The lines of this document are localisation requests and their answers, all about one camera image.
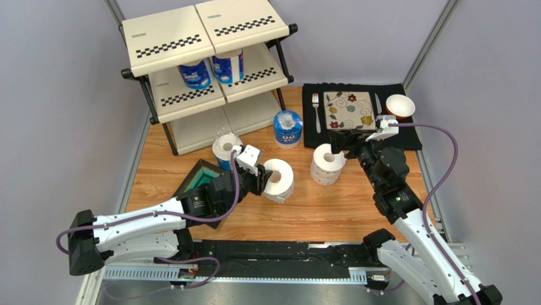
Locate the white floral paper roll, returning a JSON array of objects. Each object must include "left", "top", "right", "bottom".
[{"left": 263, "top": 159, "right": 294, "bottom": 203}]

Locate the white red-floral paper roll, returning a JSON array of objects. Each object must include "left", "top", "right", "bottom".
[{"left": 310, "top": 144, "right": 346, "bottom": 186}]

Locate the plastic-wrapped roll blue label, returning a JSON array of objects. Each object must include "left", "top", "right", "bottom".
[{"left": 212, "top": 128, "right": 243, "bottom": 171}]

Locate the blue cartoon-face roll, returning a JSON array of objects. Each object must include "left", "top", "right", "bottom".
[{"left": 273, "top": 110, "right": 304, "bottom": 149}]

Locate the dark blue roll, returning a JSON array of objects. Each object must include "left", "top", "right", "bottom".
[
  {"left": 177, "top": 58, "right": 213, "bottom": 90},
  {"left": 211, "top": 48, "right": 244, "bottom": 85}
]

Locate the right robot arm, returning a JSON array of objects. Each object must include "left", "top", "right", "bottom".
[{"left": 329, "top": 130, "right": 503, "bottom": 304}]

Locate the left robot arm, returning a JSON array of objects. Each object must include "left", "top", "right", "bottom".
[{"left": 56, "top": 165, "right": 272, "bottom": 276}]

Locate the cream checkered three-tier shelf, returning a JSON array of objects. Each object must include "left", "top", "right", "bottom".
[{"left": 119, "top": 1, "right": 298, "bottom": 155}]

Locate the green square plate black rim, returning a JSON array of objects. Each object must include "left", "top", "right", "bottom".
[{"left": 172, "top": 159, "right": 228, "bottom": 229}]

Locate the square floral plate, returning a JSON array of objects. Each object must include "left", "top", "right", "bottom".
[{"left": 324, "top": 91, "right": 376, "bottom": 131}]

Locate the silver table knife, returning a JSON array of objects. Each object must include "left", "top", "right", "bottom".
[{"left": 374, "top": 93, "right": 382, "bottom": 116}]

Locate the silver fork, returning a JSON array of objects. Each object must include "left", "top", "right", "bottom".
[{"left": 312, "top": 93, "right": 321, "bottom": 133}]

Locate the white and orange bowl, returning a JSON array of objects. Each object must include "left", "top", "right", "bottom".
[{"left": 385, "top": 94, "right": 416, "bottom": 119}]

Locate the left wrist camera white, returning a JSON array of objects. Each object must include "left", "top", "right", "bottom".
[{"left": 232, "top": 145, "right": 262, "bottom": 177}]

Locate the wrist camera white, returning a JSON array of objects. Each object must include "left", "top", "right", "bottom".
[
  {"left": 366, "top": 115, "right": 399, "bottom": 142},
  {"left": 232, "top": 145, "right": 262, "bottom": 177}
]

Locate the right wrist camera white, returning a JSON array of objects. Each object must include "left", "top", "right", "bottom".
[{"left": 366, "top": 115, "right": 399, "bottom": 142}]

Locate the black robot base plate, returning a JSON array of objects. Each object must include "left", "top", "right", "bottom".
[{"left": 191, "top": 240, "right": 389, "bottom": 279}]

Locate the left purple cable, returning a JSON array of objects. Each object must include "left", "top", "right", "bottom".
[{"left": 55, "top": 147, "right": 242, "bottom": 293}]

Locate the aluminium frame rail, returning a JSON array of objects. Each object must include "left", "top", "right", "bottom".
[{"left": 76, "top": 236, "right": 484, "bottom": 305}]

